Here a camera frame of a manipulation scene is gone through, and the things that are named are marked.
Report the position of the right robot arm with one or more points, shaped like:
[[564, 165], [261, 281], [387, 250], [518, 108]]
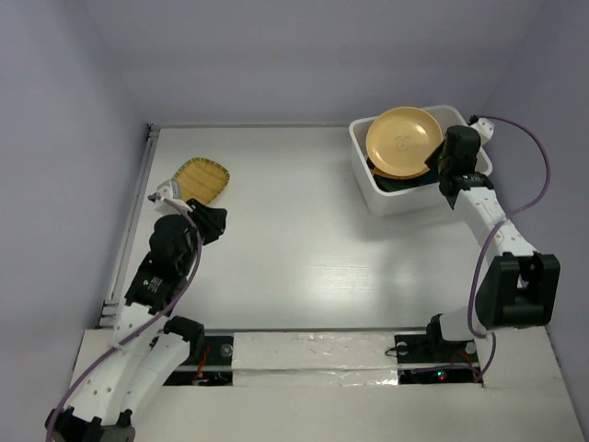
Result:
[[514, 284]]

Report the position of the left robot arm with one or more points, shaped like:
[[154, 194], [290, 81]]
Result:
[[138, 322]]

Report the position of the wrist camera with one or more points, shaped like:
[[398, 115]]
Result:
[[167, 190], [483, 126]]

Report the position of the dark blue leaf dish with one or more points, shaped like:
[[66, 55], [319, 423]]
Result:
[[387, 184]]

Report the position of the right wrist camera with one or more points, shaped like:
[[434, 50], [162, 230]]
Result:
[[483, 126]]

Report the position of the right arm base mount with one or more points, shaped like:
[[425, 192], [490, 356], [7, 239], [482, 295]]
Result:
[[426, 357]]

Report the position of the yellow green bamboo-pattern plate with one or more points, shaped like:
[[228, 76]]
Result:
[[201, 179]]

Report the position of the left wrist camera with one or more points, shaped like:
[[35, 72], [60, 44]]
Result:
[[167, 190]]

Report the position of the white front panel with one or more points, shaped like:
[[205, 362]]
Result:
[[302, 386]]

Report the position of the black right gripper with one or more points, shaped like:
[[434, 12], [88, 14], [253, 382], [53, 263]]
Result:
[[434, 158]]

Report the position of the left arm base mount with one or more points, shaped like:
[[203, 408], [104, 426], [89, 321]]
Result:
[[213, 369]]

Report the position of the white plastic bin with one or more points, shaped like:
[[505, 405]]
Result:
[[381, 203]]

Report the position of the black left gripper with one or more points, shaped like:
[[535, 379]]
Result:
[[212, 218]]

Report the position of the yellow round plate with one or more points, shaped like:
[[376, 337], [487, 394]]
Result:
[[399, 141]]

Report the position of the aluminium side rail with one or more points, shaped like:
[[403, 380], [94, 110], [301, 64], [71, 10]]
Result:
[[111, 301]]

